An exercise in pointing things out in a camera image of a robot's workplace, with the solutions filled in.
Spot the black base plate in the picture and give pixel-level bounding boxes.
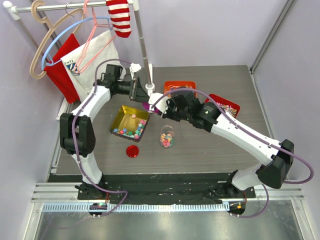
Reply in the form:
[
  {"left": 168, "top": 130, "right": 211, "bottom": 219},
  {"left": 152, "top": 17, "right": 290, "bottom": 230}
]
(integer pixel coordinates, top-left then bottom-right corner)
[{"left": 76, "top": 173, "right": 256, "bottom": 205}]

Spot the gold tin of star candies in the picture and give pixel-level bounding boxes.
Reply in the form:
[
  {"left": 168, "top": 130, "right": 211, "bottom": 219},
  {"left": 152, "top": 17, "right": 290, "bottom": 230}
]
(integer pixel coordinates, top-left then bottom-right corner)
[{"left": 109, "top": 105, "right": 150, "bottom": 143}]

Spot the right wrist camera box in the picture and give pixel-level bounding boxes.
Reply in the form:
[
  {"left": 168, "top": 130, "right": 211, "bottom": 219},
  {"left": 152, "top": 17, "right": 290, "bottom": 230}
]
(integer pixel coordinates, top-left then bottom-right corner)
[{"left": 147, "top": 92, "right": 170, "bottom": 114}]

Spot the white clothes rack stand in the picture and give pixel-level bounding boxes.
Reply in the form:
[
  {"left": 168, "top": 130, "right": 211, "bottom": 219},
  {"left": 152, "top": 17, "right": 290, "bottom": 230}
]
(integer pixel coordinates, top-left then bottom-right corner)
[{"left": 2, "top": 0, "right": 156, "bottom": 95}]

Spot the clear plastic jar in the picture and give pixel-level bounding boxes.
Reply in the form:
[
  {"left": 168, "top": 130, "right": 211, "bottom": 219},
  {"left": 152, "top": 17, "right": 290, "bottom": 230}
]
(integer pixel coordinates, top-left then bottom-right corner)
[{"left": 159, "top": 125, "right": 175, "bottom": 148}]

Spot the red jar lid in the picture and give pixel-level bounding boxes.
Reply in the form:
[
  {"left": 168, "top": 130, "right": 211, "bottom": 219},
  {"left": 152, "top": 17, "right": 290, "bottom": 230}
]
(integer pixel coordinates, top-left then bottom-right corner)
[{"left": 126, "top": 145, "right": 139, "bottom": 158}]

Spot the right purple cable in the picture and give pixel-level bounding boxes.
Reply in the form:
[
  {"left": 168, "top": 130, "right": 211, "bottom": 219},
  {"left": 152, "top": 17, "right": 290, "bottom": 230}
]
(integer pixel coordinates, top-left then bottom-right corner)
[{"left": 149, "top": 86, "right": 315, "bottom": 218}]

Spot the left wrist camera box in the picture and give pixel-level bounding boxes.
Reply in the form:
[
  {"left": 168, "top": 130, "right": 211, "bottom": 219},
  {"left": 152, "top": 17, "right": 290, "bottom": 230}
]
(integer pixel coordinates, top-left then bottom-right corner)
[{"left": 129, "top": 63, "right": 142, "bottom": 79}]

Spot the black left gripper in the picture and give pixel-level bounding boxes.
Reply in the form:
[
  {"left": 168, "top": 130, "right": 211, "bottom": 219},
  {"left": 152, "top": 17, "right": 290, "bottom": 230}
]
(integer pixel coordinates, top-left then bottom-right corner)
[{"left": 115, "top": 77, "right": 150, "bottom": 104}]

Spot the aluminium rail frame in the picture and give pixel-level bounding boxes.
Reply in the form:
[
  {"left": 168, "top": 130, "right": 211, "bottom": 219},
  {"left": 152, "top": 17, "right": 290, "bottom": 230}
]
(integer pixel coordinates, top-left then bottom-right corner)
[{"left": 24, "top": 175, "right": 314, "bottom": 240}]

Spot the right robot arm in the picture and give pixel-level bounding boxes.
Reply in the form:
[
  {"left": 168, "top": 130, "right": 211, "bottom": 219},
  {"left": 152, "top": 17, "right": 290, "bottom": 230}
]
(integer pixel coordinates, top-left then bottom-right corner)
[{"left": 149, "top": 88, "right": 294, "bottom": 198}]

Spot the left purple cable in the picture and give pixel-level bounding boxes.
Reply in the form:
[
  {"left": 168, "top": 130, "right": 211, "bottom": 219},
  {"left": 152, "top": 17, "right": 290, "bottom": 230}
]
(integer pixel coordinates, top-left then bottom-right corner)
[{"left": 71, "top": 58, "right": 133, "bottom": 217}]

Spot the red cloth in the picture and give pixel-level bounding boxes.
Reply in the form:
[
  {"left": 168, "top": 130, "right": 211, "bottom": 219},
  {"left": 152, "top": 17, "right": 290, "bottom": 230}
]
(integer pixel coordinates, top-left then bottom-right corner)
[{"left": 44, "top": 33, "right": 80, "bottom": 104}]

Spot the white cloth bag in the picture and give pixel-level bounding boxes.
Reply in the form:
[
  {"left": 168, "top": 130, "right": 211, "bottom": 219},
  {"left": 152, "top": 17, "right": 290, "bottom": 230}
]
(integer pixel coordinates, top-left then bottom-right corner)
[{"left": 61, "top": 30, "right": 123, "bottom": 102}]

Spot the pink wire hanger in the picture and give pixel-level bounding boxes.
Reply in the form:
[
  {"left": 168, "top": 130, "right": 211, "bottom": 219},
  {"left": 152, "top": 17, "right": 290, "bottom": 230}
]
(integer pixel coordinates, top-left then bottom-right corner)
[{"left": 72, "top": 7, "right": 116, "bottom": 75}]

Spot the purple cable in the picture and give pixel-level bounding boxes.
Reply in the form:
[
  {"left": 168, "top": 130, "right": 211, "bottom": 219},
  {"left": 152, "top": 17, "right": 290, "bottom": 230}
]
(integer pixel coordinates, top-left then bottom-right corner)
[
  {"left": 71, "top": 58, "right": 133, "bottom": 217},
  {"left": 149, "top": 86, "right": 315, "bottom": 218}
]

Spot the red white striped sock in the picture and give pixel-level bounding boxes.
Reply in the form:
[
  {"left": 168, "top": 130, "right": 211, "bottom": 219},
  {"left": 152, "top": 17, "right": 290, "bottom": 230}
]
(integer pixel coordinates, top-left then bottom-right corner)
[{"left": 105, "top": 0, "right": 132, "bottom": 38}]

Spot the wooden clothes hanger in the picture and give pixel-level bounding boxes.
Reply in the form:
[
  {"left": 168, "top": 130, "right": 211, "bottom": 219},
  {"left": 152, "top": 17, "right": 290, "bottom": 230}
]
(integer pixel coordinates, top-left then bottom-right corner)
[{"left": 29, "top": 0, "right": 85, "bottom": 80}]

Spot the red lollipop box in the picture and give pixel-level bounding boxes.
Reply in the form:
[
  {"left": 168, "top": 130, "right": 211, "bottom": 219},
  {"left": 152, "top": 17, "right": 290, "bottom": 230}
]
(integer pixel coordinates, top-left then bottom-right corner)
[{"left": 209, "top": 93, "right": 241, "bottom": 118}]

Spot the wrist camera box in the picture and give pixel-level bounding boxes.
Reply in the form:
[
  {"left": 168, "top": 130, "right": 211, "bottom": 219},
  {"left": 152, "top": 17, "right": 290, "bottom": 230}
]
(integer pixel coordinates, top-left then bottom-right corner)
[
  {"left": 129, "top": 63, "right": 142, "bottom": 79},
  {"left": 147, "top": 92, "right": 170, "bottom": 114}
]

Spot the orange candy box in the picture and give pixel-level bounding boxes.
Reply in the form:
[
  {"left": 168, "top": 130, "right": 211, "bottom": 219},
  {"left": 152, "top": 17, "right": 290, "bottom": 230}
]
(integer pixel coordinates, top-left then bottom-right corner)
[{"left": 163, "top": 81, "right": 196, "bottom": 94}]

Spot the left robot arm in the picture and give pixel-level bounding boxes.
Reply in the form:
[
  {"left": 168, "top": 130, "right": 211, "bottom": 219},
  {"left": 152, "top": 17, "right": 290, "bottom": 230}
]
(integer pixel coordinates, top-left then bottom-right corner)
[{"left": 59, "top": 63, "right": 149, "bottom": 200}]

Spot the blue clothes hanger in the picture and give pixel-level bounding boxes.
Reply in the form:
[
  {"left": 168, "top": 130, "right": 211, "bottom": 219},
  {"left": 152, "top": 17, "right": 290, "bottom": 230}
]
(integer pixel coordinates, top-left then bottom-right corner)
[{"left": 41, "top": 15, "right": 113, "bottom": 68}]

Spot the purple plastic scoop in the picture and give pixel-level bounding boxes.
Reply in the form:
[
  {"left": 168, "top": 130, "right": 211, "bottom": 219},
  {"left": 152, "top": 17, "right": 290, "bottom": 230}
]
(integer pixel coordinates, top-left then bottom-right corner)
[{"left": 142, "top": 102, "right": 160, "bottom": 114}]

